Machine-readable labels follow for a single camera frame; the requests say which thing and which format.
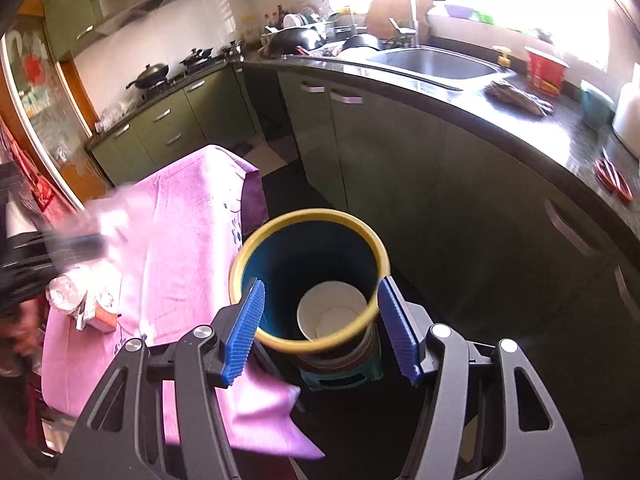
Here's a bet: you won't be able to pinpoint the yellow soap dispenser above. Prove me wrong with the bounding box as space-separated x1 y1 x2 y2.
492 46 512 70

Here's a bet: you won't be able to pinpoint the dark rag on counter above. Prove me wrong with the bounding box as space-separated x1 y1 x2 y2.
484 79 554 117

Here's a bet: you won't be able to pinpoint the glass sliding door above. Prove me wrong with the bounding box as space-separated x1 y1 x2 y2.
1 15 111 208

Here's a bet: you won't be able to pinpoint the red scissors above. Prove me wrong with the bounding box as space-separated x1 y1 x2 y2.
594 157 634 205

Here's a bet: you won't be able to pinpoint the red paper noodle bucket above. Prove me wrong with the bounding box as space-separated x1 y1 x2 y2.
296 281 368 340

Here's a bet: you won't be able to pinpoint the steel kitchen sink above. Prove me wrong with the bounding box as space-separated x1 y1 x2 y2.
369 47 514 81

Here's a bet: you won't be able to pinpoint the teal mug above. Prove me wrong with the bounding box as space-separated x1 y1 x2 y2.
580 79 614 130

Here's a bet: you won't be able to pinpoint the dark green counter cabinets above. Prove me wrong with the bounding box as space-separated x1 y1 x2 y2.
234 54 640 461

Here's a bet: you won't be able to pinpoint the black lidded pot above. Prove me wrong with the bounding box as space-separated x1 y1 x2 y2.
180 48 213 68

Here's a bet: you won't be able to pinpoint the purple floral tablecloth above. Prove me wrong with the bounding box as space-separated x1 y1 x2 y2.
40 143 327 461

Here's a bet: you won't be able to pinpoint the person's left hand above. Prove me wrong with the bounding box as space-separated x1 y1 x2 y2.
1 298 43 356

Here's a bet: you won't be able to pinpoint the chrome sink faucet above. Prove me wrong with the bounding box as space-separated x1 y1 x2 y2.
388 0 420 48

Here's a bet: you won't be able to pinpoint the red white milk carton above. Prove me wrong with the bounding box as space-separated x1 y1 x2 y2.
75 289 119 334

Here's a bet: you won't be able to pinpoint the red cup on counter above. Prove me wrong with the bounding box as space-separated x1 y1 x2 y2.
525 47 568 96

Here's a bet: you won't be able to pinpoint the black wok on stove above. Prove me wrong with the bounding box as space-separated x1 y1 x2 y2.
126 63 169 90

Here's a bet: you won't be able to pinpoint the wooden cutting board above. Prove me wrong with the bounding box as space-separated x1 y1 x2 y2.
366 0 434 44

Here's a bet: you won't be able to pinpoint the green lower drawer cabinet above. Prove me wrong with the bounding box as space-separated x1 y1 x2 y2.
87 64 258 185

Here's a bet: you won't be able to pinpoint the white kettle jug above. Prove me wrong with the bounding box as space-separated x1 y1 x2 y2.
612 63 640 158

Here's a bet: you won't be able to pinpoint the clear plastic water bottle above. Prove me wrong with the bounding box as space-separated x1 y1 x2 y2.
46 269 88 315

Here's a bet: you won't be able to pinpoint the yellow rimmed blue trash bin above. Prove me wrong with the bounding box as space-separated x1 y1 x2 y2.
229 208 390 390

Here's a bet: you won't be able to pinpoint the large black wok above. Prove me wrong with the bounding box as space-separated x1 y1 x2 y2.
265 27 326 58

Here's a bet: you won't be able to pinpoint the plastic bag on counter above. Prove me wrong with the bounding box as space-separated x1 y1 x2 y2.
94 99 137 133

